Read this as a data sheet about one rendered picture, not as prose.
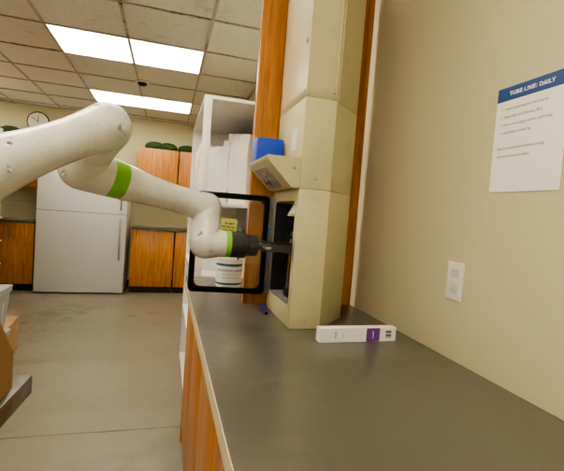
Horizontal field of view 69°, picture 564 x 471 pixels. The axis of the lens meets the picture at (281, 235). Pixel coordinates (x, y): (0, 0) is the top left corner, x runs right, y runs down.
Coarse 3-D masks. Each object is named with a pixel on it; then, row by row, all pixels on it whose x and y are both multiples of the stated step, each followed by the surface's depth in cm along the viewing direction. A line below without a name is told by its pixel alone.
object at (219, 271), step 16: (224, 208) 161; (240, 208) 162; (256, 208) 163; (224, 224) 161; (240, 224) 162; (256, 224) 163; (256, 256) 164; (208, 272) 162; (224, 272) 163; (240, 272) 163; (256, 272) 164
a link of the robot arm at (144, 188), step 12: (132, 168) 121; (132, 180) 120; (144, 180) 123; (156, 180) 127; (132, 192) 121; (144, 192) 124; (156, 192) 126; (168, 192) 129; (180, 192) 133; (192, 192) 137; (204, 192) 142; (144, 204) 128; (156, 204) 129; (168, 204) 131; (180, 204) 133; (192, 204) 135; (204, 204) 138; (216, 204) 141; (192, 216) 139; (204, 216) 138; (216, 216) 140
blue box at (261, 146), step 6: (258, 138) 150; (264, 138) 151; (270, 138) 152; (258, 144) 150; (264, 144) 151; (270, 144) 152; (276, 144) 152; (282, 144) 153; (252, 150) 159; (258, 150) 151; (264, 150) 151; (270, 150) 152; (276, 150) 152; (252, 156) 159; (258, 156) 151; (252, 162) 158
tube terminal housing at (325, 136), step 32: (288, 128) 150; (320, 128) 135; (352, 128) 150; (320, 160) 135; (352, 160) 153; (288, 192) 146; (320, 192) 136; (320, 224) 137; (320, 256) 138; (320, 288) 139; (288, 320) 137; (320, 320) 140
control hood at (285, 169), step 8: (256, 160) 146; (264, 160) 136; (272, 160) 131; (280, 160) 132; (288, 160) 132; (296, 160) 133; (256, 168) 153; (272, 168) 135; (280, 168) 132; (288, 168) 133; (296, 168) 133; (256, 176) 162; (280, 176) 135; (288, 176) 133; (296, 176) 134; (264, 184) 162; (288, 184) 134; (296, 184) 134
